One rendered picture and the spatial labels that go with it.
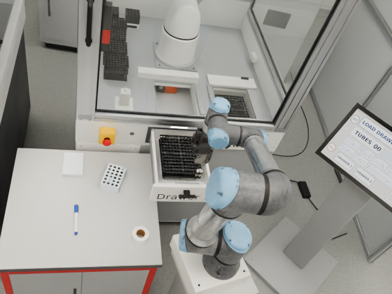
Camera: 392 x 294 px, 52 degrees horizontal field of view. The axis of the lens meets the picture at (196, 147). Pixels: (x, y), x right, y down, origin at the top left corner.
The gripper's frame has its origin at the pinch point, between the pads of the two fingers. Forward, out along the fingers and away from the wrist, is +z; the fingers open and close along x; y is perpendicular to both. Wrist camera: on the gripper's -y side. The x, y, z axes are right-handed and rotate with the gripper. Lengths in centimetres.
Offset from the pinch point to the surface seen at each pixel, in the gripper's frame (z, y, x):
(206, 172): 9.6, -4.2, -1.2
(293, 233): 93, -92, -15
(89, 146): 21, 48, -23
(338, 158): -3, -68, -3
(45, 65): 100, 84, -174
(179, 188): 5.2, 10.7, 10.9
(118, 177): 18.2, 34.6, -3.3
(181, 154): 7.6, 7.1, -9.5
